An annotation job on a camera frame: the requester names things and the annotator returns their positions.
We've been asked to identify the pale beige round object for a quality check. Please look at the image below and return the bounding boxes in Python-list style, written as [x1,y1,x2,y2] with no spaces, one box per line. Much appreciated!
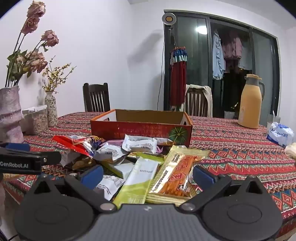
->
[285,142,296,159]

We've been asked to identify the white hanging garment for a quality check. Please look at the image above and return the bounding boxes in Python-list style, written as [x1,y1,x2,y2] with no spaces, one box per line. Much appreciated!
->
[238,46,253,71]

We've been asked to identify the wooden chair with slats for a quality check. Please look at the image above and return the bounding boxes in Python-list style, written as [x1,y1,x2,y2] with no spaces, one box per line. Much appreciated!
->
[184,84,213,118]

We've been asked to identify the blue white tissue pack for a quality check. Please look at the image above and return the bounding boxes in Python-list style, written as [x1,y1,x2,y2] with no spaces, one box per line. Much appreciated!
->
[266,122,295,147]

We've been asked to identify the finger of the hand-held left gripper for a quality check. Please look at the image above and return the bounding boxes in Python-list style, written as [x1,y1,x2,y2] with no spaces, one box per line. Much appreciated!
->
[0,142,31,153]
[40,151,62,166]

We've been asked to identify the orange thermos jug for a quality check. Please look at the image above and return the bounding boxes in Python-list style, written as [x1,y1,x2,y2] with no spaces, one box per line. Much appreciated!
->
[238,74,265,129]

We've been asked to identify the red snack packet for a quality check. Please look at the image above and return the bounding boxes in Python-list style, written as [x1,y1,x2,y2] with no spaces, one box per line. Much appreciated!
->
[53,136,93,157]

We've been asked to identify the clear container with white lid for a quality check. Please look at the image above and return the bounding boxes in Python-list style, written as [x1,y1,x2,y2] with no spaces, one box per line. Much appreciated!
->
[22,105,49,135]

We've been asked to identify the red blue tassel hanging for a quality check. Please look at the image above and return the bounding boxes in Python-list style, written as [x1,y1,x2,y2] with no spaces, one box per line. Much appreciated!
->
[169,46,188,107]

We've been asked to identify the blue orange foil snack packet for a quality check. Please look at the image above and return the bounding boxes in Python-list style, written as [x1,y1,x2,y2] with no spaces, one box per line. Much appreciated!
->
[83,136,105,151]

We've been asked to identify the black sliding glass door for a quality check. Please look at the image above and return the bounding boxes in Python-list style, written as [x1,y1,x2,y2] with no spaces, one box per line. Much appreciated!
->
[164,10,280,127]

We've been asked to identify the pile of snack packets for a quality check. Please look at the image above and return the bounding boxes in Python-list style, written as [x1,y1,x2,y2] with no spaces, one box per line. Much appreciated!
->
[53,134,210,210]

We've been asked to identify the dark wooden chair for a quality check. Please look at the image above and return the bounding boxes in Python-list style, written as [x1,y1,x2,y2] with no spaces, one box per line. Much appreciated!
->
[83,83,111,113]

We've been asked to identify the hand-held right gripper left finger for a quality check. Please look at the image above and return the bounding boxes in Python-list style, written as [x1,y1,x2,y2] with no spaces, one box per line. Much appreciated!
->
[28,165,117,214]

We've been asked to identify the pink hanging clothes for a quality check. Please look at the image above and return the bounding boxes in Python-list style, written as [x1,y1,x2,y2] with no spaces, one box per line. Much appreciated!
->
[221,30,243,67]

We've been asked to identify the clear drinking glass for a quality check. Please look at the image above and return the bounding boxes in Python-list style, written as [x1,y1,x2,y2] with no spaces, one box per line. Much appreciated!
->
[267,111,281,135]

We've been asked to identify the large gold orange snack packet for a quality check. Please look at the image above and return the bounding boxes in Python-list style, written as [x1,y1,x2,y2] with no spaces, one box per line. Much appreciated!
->
[146,145,210,207]

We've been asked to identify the dried pink roses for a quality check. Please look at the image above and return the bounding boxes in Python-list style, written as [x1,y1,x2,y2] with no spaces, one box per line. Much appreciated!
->
[6,0,59,87]

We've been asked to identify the red cardboard box pumpkin print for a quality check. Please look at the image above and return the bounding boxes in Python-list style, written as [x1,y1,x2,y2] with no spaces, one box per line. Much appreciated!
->
[90,109,193,149]

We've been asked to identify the large pink textured vase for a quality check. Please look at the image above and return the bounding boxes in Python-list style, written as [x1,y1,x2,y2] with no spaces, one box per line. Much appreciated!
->
[0,86,25,144]

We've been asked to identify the green white snack sachet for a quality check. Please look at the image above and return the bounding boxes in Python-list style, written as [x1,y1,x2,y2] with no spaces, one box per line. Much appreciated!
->
[112,156,159,210]

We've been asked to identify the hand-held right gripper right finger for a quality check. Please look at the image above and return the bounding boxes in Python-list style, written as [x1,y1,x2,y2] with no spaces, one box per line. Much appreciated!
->
[179,165,269,214]

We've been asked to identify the small floral vase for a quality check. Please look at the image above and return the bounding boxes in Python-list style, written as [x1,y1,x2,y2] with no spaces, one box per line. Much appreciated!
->
[44,91,58,127]

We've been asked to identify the light blue hanging shirt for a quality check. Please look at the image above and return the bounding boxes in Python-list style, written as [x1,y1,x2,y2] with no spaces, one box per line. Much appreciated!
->
[212,31,226,80]

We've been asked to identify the yellow flower branches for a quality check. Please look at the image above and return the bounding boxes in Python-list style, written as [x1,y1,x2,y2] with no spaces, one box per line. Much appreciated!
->
[42,62,77,93]

